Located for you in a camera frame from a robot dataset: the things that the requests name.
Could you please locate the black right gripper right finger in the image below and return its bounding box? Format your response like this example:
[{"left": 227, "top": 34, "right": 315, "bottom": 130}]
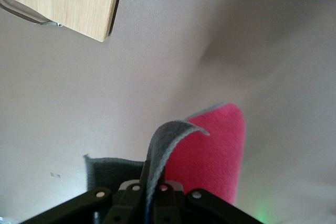
[{"left": 154, "top": 183, "right": 266, "bottom": 224}]

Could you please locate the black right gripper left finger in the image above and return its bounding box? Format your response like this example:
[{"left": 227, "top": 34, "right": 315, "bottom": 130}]
[{"left": 19, "top": 159, "right": 150, "bottom": 224}]

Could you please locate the pink cloth with grey back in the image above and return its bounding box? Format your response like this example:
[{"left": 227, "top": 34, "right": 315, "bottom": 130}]
[{"left": 83, "top": 102, "right": 247, "bottom": 224}]

